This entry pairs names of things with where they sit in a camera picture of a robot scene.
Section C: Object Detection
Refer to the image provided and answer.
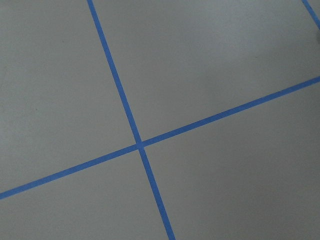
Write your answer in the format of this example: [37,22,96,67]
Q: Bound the blue tape grid lines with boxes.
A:
[0,0,320,240]

